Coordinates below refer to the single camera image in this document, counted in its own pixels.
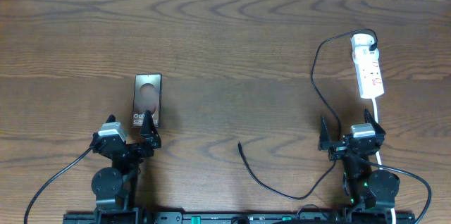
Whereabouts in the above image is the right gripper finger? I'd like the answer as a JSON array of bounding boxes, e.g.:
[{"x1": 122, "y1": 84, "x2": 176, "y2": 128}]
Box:
[
  {"x1": 364, "y1": 109, "x2": 386, "y2": 136},
  {"x1": 318, "y1": 116, "x2": 332, "y2": 151}
]

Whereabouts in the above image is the Galaxy S25 Ultra smartphone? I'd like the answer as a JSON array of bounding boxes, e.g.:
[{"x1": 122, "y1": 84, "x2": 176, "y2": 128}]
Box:
[{"x1": 132, "y1": 73, "x2": 163, "y2": 127}]

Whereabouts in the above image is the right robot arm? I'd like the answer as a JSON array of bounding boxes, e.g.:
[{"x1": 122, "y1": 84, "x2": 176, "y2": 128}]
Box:
[{"x1": 319, "y1": 110, "x2": 400, "y2": 223}]

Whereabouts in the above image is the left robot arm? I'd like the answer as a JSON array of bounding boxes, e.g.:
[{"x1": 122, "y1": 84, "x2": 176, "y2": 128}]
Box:
[{"x1": 89, "y1": 110, "x2": 161, "y2": 224}]

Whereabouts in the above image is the white USB charger adapter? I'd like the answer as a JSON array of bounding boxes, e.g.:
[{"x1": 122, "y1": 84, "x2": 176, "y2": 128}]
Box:
[{"x1": 351, "y1": 33, "x2": 377, "y2": 51}]

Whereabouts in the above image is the white power strip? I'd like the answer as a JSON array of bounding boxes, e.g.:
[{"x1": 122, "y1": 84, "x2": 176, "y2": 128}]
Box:
[{"x1": 352, "y1": 46, "x2": 384, "y2": 99}]

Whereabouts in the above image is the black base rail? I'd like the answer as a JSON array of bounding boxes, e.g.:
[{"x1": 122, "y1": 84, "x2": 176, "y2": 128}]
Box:
[{"x1": 63, "y1": 211, "x2": 416, "y2": 224}]

